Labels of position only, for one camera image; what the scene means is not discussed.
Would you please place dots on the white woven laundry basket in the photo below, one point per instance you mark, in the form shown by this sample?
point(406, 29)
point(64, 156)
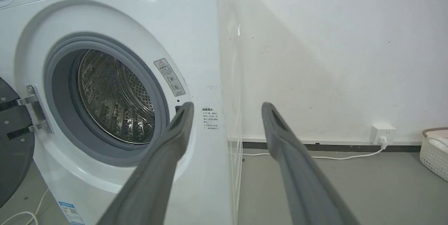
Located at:
point(434, 158)

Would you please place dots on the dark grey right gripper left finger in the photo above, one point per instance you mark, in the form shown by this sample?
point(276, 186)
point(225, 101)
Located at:
point(154, 179)

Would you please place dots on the dark round washing machine door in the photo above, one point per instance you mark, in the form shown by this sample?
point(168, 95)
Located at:
point(12, 144)

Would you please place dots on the white front-load washing machine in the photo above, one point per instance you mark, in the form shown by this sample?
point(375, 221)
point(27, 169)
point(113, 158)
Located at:
point(136, 88)

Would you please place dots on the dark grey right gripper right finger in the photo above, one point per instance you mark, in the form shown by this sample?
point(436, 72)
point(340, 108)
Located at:
point(301, 179)

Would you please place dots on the white wall power socket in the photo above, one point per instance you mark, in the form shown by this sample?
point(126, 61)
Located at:
point(381, 134)

